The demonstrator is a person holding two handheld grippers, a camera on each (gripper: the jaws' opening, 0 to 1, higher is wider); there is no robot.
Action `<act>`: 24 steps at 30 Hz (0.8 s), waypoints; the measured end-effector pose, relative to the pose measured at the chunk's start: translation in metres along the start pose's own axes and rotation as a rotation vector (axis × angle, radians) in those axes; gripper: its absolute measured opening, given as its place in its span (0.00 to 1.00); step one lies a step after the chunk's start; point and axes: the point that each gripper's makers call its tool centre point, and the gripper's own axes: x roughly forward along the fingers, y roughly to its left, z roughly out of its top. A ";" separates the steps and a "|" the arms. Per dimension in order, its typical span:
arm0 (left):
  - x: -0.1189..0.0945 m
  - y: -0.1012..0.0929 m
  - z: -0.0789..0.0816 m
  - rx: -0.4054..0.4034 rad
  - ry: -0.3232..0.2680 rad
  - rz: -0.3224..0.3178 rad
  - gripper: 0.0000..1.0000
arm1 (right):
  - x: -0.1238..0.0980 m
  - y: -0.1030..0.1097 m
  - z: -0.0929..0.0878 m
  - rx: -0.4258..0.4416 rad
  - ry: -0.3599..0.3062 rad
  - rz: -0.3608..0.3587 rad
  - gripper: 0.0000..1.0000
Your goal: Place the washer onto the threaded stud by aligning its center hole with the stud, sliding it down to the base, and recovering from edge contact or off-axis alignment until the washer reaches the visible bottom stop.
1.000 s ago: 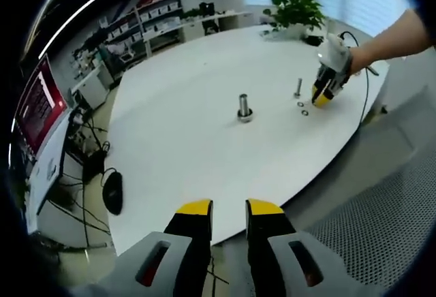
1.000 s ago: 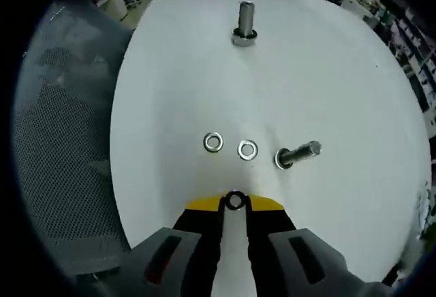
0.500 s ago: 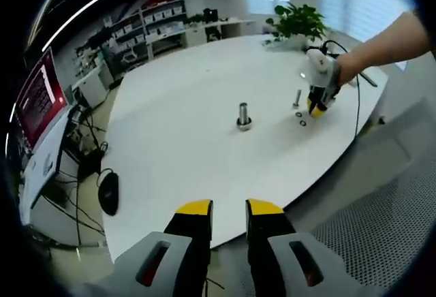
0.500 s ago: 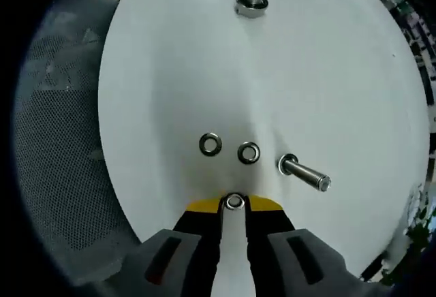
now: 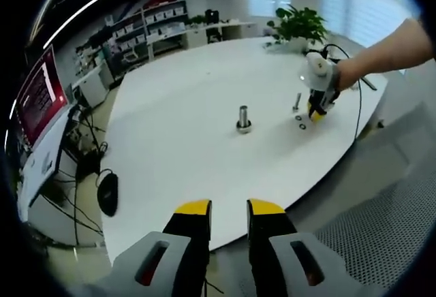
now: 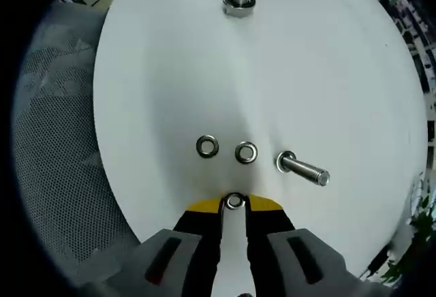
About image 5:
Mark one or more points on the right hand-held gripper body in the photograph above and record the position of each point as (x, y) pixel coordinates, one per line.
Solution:
(320, 75)

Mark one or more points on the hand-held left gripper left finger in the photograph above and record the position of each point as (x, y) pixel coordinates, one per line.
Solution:
(184, 259)

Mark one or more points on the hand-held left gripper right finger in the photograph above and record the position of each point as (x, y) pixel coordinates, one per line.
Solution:
(272, 259)

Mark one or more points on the small threaded steel stud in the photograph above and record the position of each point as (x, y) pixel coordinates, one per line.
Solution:
(297, 101)

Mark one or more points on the large threaded steel stud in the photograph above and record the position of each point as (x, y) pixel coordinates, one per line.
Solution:
(244, 114)

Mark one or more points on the large steel washer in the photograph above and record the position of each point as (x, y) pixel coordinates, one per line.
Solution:
(238, 127)

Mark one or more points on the person's right hand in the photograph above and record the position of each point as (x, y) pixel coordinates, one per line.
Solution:
(351, 75)

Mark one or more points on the potted green plant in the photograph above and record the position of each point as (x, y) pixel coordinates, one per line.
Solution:
(299, 24)

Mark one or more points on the window blinds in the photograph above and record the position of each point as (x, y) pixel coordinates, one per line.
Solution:
(340, 0)

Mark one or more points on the black computer mouse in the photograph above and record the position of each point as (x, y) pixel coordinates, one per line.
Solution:
(108, 193)

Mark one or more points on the long white desk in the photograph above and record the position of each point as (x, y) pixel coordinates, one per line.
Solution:
(221, 31)

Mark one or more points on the small black monitor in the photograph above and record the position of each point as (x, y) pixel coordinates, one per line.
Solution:
(211, 17)

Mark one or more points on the white monitor desk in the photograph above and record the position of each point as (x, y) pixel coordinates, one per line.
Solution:
(44, 160)

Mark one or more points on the shelf with white bins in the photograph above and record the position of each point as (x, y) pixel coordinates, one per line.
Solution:
(150, 21)

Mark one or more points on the red screen monitor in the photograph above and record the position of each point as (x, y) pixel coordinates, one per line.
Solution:
(39, 96)

